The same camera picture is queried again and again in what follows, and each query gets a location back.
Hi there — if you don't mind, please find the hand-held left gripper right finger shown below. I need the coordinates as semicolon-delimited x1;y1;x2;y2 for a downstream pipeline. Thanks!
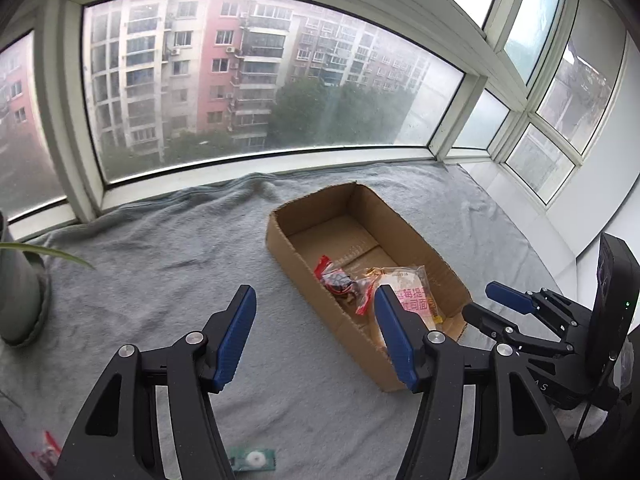
374;284;581;480

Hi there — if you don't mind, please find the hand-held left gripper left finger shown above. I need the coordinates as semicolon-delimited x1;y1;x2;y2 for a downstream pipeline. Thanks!
52;284;258;480

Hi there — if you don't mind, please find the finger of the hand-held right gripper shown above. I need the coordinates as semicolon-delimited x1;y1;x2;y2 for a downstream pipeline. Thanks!
486;281;593;342
462;302;576;361

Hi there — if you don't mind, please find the clear bread packet red print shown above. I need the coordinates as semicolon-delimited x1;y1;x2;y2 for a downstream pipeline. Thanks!
355;266;446;356

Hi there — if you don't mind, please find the brown cardboard box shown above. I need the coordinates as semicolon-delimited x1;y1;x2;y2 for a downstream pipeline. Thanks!
266;182;473;393

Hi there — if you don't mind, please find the clear packet of dark dates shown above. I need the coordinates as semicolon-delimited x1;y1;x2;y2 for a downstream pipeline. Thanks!
314;255;368;307

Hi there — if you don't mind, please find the grey fleece blanket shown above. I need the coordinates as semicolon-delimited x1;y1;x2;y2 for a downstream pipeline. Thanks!
0;160;606;480

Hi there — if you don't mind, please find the green plant leaf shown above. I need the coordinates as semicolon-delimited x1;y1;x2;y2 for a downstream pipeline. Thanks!
0;241;95;268

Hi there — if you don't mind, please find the red snack packet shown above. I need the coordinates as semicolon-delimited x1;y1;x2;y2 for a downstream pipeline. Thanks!
30;430;63;471

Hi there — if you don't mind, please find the grey plant pot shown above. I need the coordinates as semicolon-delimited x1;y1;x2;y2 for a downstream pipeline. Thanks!
0;210;53;348

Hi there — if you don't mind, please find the green tree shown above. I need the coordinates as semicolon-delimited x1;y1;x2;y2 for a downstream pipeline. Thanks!
270;77;416;148

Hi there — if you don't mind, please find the pink and white apartment building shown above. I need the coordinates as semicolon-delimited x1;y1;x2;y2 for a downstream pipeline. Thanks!
82;0;431;181

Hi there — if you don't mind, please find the white framed window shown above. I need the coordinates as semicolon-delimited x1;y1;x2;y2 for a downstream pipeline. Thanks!
0;0;640;241

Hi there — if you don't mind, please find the dark green packet white ring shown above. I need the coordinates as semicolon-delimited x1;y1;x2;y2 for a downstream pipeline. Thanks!
227;447;277;473

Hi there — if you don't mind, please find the black cable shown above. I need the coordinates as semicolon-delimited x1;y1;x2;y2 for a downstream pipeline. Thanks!
574;399;595;443

